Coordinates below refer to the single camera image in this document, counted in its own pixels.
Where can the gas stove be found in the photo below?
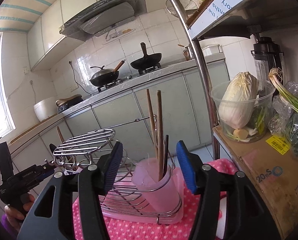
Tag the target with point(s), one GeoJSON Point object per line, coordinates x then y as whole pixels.
{"type": "Point", "coordinates": [109, 86]}

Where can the napa cabbage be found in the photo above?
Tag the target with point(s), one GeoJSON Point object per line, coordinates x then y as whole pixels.
{"type": "Point", "coordinates": [236, 100]}

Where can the black wok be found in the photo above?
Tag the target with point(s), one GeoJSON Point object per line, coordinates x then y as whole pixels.
{"type": "Point", "coordinates": [146, 61]}

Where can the cardboard box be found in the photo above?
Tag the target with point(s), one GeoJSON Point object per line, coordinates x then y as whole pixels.
{"type": "Point", "coordinates": [263, 180]}

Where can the pink plastic drip tray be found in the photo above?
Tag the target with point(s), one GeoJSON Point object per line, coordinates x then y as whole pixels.
{"type": "Point", "coordinates": [169, 216]}

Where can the pink plastic utensil cup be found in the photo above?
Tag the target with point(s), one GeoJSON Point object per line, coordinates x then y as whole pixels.
{"type": "Point", "coordinates": [159, 195]}

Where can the kitchen counter with cabinets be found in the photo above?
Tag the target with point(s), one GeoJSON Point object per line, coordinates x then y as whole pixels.
{"type": "Point", "coordinates": [114, 110]}

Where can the ginger piece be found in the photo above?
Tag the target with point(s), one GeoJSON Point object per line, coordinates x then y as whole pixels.
{"type": "Point", "coordinates": [240, 133]}

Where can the white lidded container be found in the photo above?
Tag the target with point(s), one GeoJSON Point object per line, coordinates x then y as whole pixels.
{"type": "Point", "coordinates": [211, 50]}

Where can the person's left forearm purple sleeve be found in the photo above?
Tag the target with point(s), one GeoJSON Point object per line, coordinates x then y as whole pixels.
{"type": "Point", "coordinates": [7, 227]}

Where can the small steel pot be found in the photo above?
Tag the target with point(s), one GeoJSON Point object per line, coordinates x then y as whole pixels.
{"type": "Point", "coordinates": [188, 53]}

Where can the metal storage shelf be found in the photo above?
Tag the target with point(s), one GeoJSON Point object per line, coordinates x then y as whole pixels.
{"type": "Point", "coordinates": [188, 37]}

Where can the pink polka dot blanket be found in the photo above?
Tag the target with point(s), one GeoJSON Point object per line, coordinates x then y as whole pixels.
{"type": "Point", "coordinates": [139, 231]}

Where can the black chopstick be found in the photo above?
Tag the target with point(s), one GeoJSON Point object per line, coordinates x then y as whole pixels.
{"type": "Point", "coordinates": [166, 152]}

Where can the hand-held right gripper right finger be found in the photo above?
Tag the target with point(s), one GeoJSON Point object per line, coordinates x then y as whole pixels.
{"type": "Point", "coordinates": [186, 167]}

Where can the black range hood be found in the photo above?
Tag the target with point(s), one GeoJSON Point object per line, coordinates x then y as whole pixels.
{"type": "Point", "coordinates": [106, 12]}

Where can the wok with lid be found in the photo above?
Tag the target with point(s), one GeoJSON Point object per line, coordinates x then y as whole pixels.
{"type": "Point", "coordinates": [104, 76]}

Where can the wooden chopstick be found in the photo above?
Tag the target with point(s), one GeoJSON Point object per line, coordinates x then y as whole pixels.
{"type": "Point", "coordinates": [160, 130]}
{"type": "Point", "coordinates": [151, 115]}

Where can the bunch of green onions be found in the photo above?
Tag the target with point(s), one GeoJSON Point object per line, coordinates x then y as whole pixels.
{"type": "Point", "coordinates": [283, 92]}

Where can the white wall socket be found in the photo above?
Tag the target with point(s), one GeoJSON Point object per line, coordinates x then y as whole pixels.
{"type": "Point", "coordinates": [74, 88]}

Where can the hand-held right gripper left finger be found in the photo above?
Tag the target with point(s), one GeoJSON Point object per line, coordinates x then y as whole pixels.
{"type": "Point", "coordinates": [114, 165]}

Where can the white rice cooker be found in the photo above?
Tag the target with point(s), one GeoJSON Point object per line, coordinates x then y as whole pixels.
{"type": "Point", "coordinates": [45, 107]}

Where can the black electric cooker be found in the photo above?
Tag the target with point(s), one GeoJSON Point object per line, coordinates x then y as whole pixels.
{"type": "Point", "coordinates": [69, 103]}

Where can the pale upper kitchen cabinets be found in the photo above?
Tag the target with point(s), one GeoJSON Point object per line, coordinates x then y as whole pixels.
{"type": "Point", "coordinates": [51, 30]}

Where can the black blender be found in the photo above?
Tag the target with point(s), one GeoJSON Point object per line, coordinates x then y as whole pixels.
{"type": "Point", "coordinates": [266, 52]}

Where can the glass wall shelf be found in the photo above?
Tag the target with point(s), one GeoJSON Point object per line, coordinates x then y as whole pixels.
{"type": "Point", "coordinates": [119, 33]}

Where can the cardboard shelf liner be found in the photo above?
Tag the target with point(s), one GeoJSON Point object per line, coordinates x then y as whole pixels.
{"type": "Point", "coordinates": [233, 2]}

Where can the person's left hand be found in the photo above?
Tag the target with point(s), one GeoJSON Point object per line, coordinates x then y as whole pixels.
{"type": "Point", "coordinates": [14, 212]}

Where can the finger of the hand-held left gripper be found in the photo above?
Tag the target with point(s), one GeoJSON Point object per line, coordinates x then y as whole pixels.
{"type": "Point", "coordinates": [49, 172]}

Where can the clear plastic container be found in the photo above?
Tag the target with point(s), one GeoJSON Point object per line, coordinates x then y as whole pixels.
{"type": "Point", "coordinates": [268, 97]}

